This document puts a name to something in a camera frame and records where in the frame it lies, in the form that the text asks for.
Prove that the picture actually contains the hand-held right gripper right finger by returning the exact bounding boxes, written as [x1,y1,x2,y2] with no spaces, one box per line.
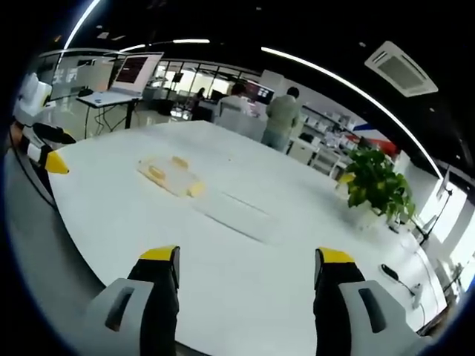
[313,247,433,356]

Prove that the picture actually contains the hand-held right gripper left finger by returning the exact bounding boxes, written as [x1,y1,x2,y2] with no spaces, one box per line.
[83,245,182,356]

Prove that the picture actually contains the yellow plastic buckle part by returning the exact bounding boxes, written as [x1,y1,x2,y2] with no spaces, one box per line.
[185,180,207,198]
[146,165,168,182]

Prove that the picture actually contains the small black device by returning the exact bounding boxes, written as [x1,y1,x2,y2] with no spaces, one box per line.
[379,263,400,282]

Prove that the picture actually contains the white folding table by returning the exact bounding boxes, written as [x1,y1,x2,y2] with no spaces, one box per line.
[76,90,144,139]

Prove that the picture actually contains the long ceiling light strip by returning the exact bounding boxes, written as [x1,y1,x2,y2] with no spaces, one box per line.
[261,46,436,177]
[62,0,103,51]

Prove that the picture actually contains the large display screen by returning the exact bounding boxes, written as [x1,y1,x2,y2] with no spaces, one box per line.
[108,51,165,94]

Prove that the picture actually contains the green potted plant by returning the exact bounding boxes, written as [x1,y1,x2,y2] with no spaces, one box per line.
[336,147,419,225]

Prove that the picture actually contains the black stand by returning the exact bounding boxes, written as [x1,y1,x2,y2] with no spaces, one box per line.
[414,165,454,245]

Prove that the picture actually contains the computer monitor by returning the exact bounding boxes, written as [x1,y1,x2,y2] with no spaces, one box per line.
[247,82,276,105]

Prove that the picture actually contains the ceiling air conditioner vent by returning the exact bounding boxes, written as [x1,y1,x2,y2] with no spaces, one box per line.
[364,39,439,98]

